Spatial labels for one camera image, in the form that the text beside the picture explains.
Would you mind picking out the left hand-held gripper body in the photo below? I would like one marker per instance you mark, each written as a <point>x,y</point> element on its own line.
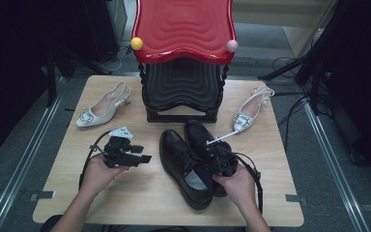
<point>117,150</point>

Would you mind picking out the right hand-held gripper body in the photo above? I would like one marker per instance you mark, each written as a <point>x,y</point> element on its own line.
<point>223,162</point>

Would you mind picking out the black leather shoe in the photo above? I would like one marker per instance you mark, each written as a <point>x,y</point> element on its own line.
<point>174,154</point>
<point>196,135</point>

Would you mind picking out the white heeled shoe with buckle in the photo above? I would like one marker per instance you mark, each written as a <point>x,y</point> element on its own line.
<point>249,112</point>
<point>104,111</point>

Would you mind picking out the red and black shoe rack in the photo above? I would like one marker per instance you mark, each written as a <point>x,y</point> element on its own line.
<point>183,25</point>

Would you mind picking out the person's right hand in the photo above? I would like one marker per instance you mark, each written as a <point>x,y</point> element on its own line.
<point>240,187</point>

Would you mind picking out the person's left hand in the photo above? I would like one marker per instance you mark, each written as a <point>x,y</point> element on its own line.
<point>95,175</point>

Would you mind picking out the person's dark clothing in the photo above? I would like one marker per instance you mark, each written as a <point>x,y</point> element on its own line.
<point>48,225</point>

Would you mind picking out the black tripod stand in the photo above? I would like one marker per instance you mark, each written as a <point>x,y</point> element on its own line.
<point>283,68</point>

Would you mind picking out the black curtain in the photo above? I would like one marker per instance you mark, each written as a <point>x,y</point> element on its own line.
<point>360,80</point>
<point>13,64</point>

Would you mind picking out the grey table bracket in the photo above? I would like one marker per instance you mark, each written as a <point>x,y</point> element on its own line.
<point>295,199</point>
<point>42,195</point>

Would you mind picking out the metal floor rail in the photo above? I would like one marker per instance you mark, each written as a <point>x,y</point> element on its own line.
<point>335,174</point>
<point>22,167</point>

